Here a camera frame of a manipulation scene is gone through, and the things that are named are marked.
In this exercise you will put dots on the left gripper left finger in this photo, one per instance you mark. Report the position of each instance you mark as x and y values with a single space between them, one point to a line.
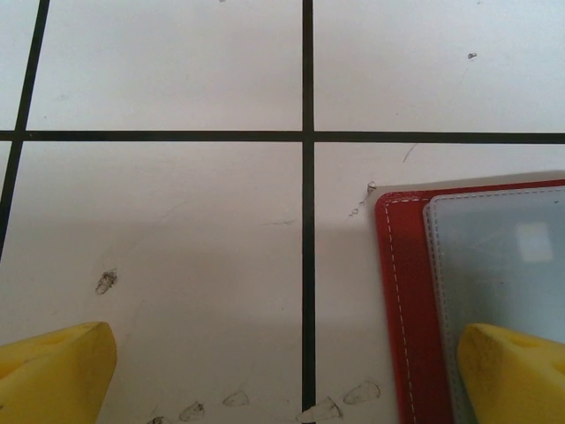
53 380

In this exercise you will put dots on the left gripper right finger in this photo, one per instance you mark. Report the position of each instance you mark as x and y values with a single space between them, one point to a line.
516 380

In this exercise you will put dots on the red card holder wallet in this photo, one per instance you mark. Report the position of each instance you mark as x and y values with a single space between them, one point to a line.
397 287

